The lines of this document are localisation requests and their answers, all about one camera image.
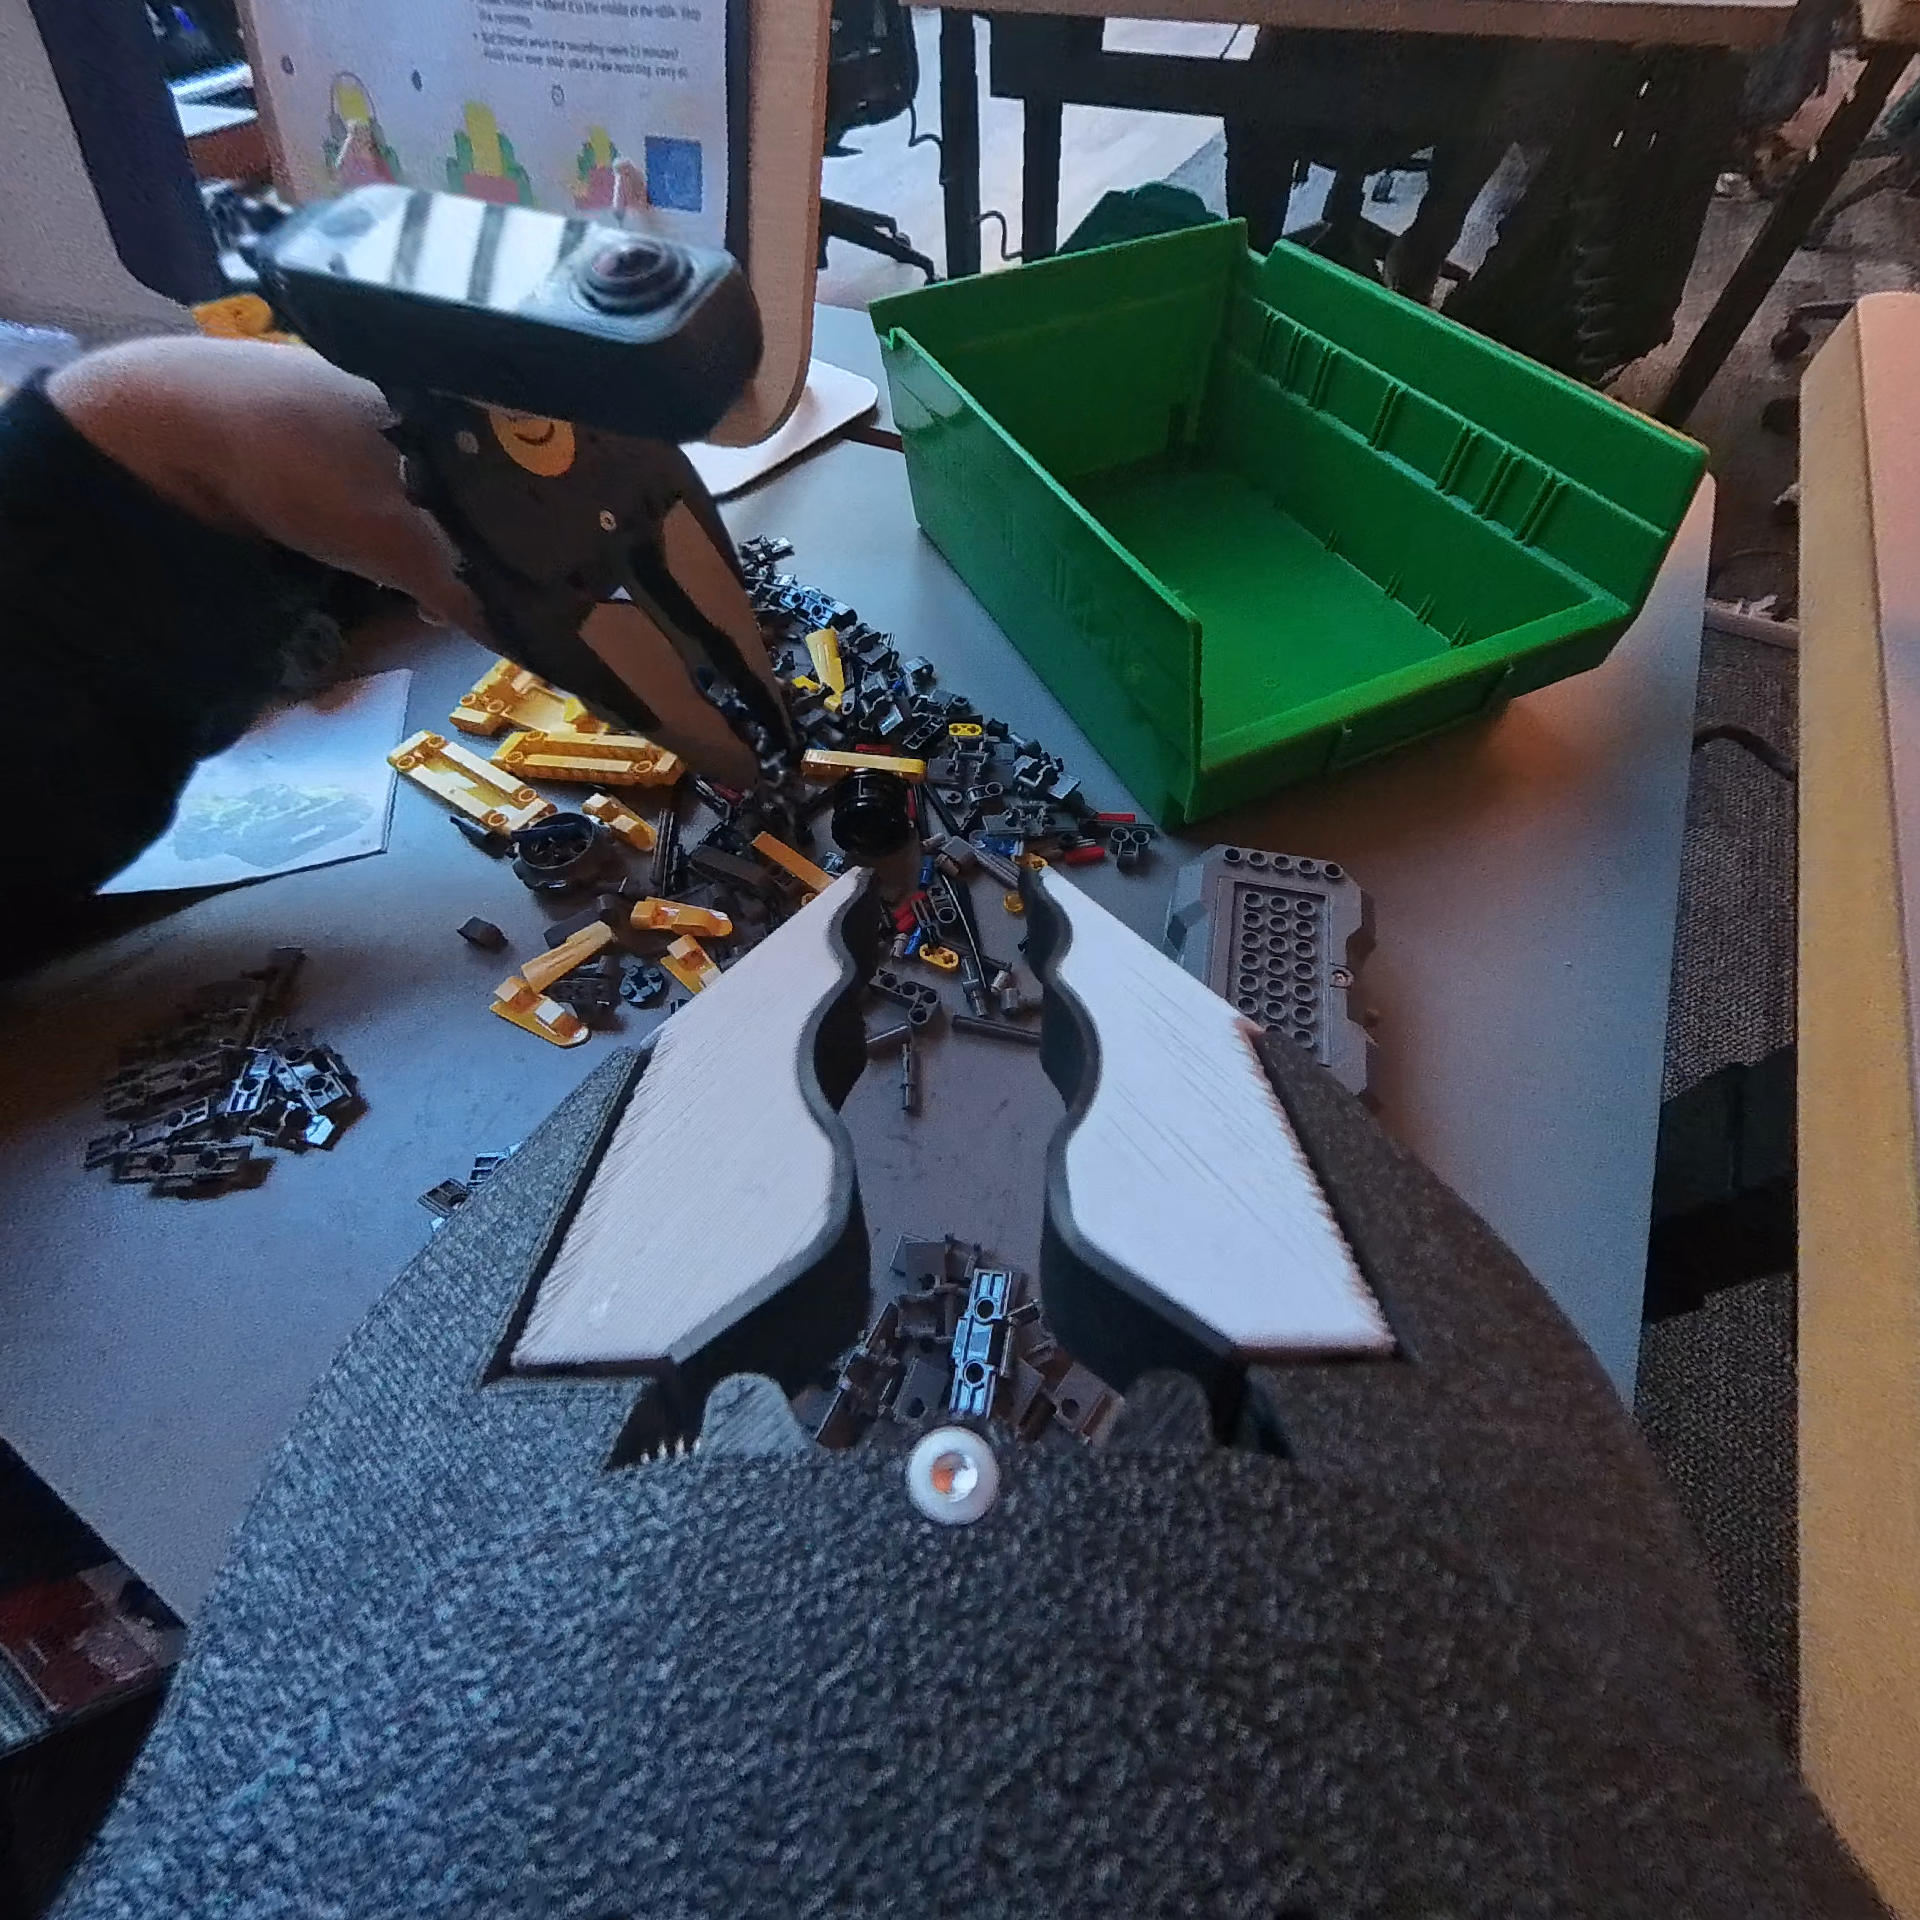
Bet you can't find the heap of black track links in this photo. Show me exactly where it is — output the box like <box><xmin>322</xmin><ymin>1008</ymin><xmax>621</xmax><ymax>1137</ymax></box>
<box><xmin>85</xmin><ymin>948</ymin><xmax>364</xmax><ymax>1201</ymax></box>

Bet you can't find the printed instruction sheet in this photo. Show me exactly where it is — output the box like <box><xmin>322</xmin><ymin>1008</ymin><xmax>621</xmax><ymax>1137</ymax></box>
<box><xmin>299</xmin><ymin>0</ymin><xmax>739</xmax><ymax>247</ymax></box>

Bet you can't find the yellow brick panel assembly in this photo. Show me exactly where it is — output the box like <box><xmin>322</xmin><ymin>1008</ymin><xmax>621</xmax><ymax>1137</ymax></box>
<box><xmin>387</xmin><ymin>664</ymin><xmax>700</xmax><ymax>847</ymax></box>

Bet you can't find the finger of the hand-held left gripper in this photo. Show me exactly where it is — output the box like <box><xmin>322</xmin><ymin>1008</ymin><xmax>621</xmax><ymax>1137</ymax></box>
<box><xmin>640</xmin><ymin>499</ymin><xmax>797</xmax><ymax>757</ymax></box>
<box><xmin>571</xmin><ymin>592</ymin><xmax>773</xmax><ymax>796</ymax></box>

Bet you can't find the person's left hand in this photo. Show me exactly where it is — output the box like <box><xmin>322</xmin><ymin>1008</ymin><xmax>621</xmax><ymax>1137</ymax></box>
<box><xmin>45</xmin><ymin>334</ymin><xmax>495</xmax><ymax>639</ymax></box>

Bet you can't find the white instruction booklet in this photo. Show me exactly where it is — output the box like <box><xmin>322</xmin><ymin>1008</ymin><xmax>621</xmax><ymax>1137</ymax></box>
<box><xmin>99</xmin><ymin>666</ymin><xmax>417</xmax><ymax>901</ymax></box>

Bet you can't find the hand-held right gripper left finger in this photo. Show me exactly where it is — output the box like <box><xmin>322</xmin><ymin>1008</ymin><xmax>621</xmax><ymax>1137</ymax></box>
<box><xmin>503</xmin><ymin>872</ymin><xmax>876</xmax><ymax>1384</ymax></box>

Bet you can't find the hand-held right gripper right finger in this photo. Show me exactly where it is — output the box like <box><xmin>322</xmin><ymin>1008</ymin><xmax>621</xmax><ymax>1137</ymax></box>
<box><xmin>1031</xmin><ymin>865</ymin><xmax>1406</xmax><ymax>1370</ymax></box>

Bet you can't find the wooden edged background table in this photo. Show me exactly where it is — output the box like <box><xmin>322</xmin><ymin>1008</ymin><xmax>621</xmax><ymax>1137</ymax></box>
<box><xmin>1795</xmin><ymin>285</ymin><xmax>1920</xmax><ymax>1920</ymax></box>

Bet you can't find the grey brick hub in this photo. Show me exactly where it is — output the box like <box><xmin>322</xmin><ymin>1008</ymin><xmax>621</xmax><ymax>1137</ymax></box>
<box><xmin>1163</xmin><ymin>847</ymin><xmax>1381</xmax><ymax>1091</ymax></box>

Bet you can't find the grey desk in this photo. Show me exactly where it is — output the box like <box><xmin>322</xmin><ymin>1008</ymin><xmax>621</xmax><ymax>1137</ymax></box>
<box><xmin>0</xmin><ymin>317</ymin><xmax>1721</xmax><ymax>1622</ymax></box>

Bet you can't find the green plastic bin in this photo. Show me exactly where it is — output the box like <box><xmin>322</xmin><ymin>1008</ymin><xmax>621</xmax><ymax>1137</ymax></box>
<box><xmin>875</xmin><ymin>218</ymin><xmax>1644</xmax><ymax>824</ymax></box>
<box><xmin>1244</xmin><ymin>237</ymin><xmax>1713</xmax><ymax>716</ymax></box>

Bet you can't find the pile of grey brick parts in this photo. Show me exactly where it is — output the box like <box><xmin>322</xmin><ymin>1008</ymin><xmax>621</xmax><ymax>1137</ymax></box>
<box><xmin>450</xmin><ymin>539</ymin><xmax>1163</xmax><ymax>1118</ymax></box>

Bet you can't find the yellow pointed brick piece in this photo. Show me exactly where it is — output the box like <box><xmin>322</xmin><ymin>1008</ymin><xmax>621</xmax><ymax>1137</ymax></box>
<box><xmin>487</xmin><ymin>915</ymin><xmax>621</xmax><ymax>1049</ymax></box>

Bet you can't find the small grey brick cluster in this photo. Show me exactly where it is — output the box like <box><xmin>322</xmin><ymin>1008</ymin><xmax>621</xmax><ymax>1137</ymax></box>
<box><xmin>797</xmin><ymin>1233</ymin><xmax>1131</xmax><ymax>1451</ymax></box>

